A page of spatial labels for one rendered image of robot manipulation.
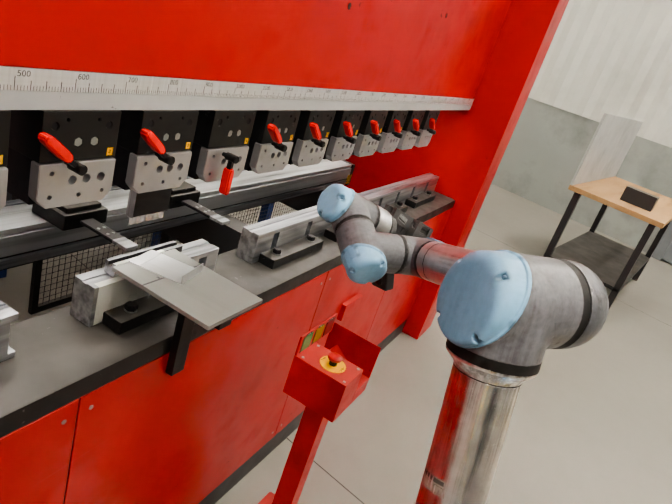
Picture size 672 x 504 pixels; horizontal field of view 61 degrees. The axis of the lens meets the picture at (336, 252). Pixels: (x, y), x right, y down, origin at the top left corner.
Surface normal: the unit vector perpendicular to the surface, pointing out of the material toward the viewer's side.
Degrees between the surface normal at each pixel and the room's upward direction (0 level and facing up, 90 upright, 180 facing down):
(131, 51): 90
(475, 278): 83
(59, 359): 0
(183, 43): 90
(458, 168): 90
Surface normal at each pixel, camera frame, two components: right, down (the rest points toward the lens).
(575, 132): -0.59, 0.15
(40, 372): 0.29, -0.88
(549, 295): 0.46, -0.16
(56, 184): 0.83, 0.43
